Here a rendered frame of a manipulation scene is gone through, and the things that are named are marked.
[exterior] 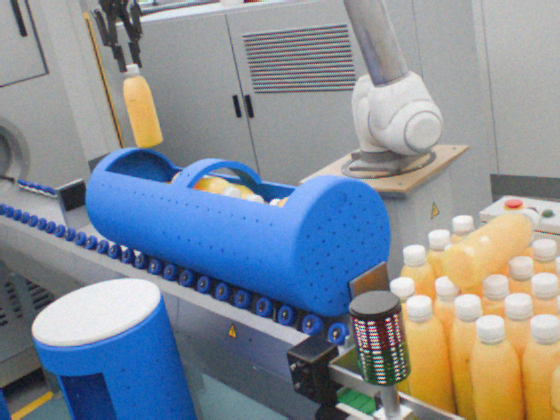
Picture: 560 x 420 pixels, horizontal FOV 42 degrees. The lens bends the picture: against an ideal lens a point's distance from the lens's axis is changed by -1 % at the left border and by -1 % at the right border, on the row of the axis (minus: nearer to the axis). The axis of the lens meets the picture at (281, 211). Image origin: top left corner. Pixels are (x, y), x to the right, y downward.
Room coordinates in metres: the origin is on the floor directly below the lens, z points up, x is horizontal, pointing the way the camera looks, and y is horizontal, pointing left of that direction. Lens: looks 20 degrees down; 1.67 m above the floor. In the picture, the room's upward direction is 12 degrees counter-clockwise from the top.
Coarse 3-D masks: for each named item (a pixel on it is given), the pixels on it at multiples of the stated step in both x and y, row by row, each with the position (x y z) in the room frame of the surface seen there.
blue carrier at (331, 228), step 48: (96, 192) 1.90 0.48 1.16; (144, 192) 1.72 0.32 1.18; (192, 192) 1.57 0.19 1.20; (288, 192) 1.66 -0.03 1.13; (336, 192) 1.34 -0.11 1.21; (144, 240) 1.71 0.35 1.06; (192, 240) 1.52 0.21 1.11; (240, 240) 1.38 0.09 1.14; (288, 240) 1.27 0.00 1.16; (336, 240) 1.32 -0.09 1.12; (384, 240) 1.41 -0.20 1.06; (288, 288) 1.27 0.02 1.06; (336, 288) 1.31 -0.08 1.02
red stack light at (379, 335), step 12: (396, 312) 0.76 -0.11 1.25; (360, 324) 0.75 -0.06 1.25; (372, 324) 0.75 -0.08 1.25; (384, 324) 0.75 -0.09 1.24; (396, 324) 0.75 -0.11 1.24; (360, 336) 0.76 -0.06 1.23; (372, 336) 0.75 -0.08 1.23; (384, 336) 0.75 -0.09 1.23; (396, 336) 0.75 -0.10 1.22; (372, 348) 0.75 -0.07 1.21; (384, 348) 0.74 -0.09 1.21
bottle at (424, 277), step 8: (408, 264) 1.20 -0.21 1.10; (416, 264) 1.19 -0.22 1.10; (424, 264) 1.20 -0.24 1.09; (408, 272) 1.19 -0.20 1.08; (416, 272) 1.19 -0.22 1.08; (424, 272) 1.19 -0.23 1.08; (432, 272) 1.19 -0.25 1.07; (416, 280) 1.18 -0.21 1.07; (424, 280) 1.18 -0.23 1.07; (432, 280) 1.18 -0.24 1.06; (416, 288) 1.18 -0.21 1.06; (424, 288) 1.18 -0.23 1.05; (432, 288) 1.18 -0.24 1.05; (432, 296) 1.18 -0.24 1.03
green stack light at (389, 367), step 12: (360, 348) 0.76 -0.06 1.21; (396, 348) 0.75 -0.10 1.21; (408, 348) 0.77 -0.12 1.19; (360, 360) 0.77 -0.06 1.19; (372, 360) 0.75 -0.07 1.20; (384, 360) 0.75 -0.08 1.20; (396, 360) 0.75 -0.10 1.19; (408, 360) 0.76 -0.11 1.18; (360, 372) 0.77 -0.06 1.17; (372, 372) 0.75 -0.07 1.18; (384, 372) 0.75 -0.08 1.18; (396, 372) 0.75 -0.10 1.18; (408, 372) 0.76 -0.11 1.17; (372, 384) 0.75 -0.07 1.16; (384, 384) 0.75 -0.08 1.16
